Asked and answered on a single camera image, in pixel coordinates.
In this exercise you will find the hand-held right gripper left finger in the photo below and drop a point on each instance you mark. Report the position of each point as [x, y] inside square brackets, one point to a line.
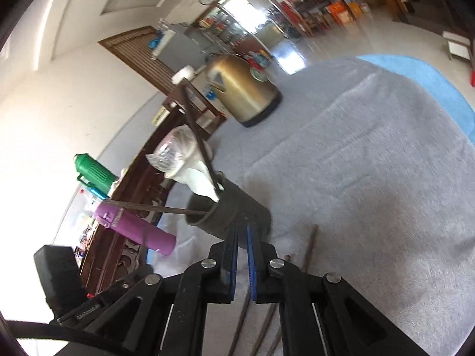
[233, 263]

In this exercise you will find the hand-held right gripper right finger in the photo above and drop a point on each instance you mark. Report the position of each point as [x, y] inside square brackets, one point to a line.
[252, 267]

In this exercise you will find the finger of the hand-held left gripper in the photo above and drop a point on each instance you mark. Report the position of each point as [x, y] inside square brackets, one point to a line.
[111, 288]

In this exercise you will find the dark grey utensil holder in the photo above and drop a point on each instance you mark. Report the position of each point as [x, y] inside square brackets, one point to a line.
[241, 207]

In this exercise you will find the white plastic spoon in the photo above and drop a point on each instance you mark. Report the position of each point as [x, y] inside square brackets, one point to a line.
[207, 187]

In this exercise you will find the carved wooden sideboard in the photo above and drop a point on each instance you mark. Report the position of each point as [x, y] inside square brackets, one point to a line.
[111, 237]

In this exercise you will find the purple thermos bottle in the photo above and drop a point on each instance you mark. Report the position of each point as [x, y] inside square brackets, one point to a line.
[137, 230]

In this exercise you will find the blue bottle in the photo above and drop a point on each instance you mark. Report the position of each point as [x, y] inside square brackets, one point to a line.
[97, 192]

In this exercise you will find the green thermos jug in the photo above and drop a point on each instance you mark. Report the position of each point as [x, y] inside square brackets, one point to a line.
[96, 172]

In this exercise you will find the grey towel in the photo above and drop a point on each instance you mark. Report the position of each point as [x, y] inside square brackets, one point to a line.
[352, 193]

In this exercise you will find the white bowl with plastic wrap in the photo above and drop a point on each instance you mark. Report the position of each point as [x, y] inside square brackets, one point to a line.
[174, 152]

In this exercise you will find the wooden chair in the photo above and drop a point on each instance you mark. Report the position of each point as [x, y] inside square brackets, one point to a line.
[200, 107]

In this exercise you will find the gold electric kettle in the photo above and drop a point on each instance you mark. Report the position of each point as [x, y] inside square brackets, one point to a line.
[241, 89]

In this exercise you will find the white rice cooker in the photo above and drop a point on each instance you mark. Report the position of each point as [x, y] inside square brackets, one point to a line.
[183, 74]

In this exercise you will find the grey refrigerator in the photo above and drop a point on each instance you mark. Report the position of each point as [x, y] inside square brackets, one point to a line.
[185, 44]

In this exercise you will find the brown wooden door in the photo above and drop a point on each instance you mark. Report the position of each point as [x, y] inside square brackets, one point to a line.
[143, 55]

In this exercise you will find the blue tablecloth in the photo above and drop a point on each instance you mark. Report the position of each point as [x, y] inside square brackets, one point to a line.
[426, 78]

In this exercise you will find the wooden side table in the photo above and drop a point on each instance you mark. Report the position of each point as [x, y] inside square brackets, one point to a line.
[315, 11]

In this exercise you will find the orange box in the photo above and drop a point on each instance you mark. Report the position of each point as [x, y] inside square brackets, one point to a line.
[341, 11]

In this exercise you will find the red object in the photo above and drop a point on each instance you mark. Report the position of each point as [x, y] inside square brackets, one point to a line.
[472, 78]

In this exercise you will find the small white stool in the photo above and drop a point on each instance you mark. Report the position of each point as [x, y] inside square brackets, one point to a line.
[457, 44]

